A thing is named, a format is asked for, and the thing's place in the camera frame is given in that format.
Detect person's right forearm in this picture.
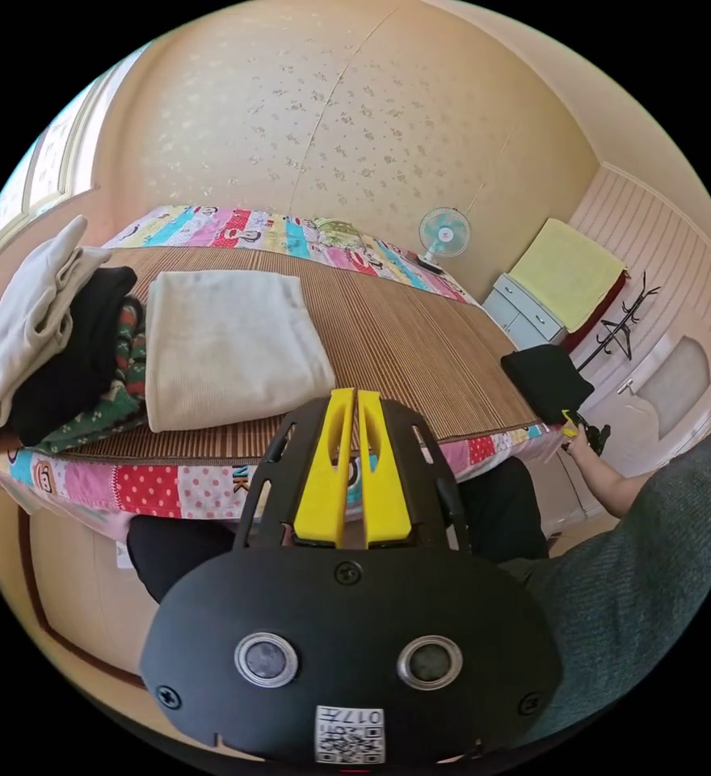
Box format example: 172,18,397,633
576,458,642,518

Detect window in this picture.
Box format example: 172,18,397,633
0,75,101,277

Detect cream folded garment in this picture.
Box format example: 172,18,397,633
144,269,337,433

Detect pale cupboard with yellow towel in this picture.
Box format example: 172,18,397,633
482,217,630,352

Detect person's body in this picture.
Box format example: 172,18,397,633
126,419,711,748

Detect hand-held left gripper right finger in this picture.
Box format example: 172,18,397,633
357,390,412,543

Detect person's right hand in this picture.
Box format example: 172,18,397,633
567,433,602,473

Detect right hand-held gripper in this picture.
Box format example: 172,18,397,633
561,409,612,454

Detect bed with woven mat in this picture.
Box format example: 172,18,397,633
0,203,569,690

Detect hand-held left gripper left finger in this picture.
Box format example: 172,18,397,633
292,387,356,542

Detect black pants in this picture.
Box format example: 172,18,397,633
500,344,596,426

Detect black coat rack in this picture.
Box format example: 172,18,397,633
573,270,663,372

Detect small table fan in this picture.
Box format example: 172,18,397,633
416,206,473,272

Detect white door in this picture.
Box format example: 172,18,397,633
576,327,711,486

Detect pile of clothes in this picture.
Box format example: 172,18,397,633
0,215,150,456

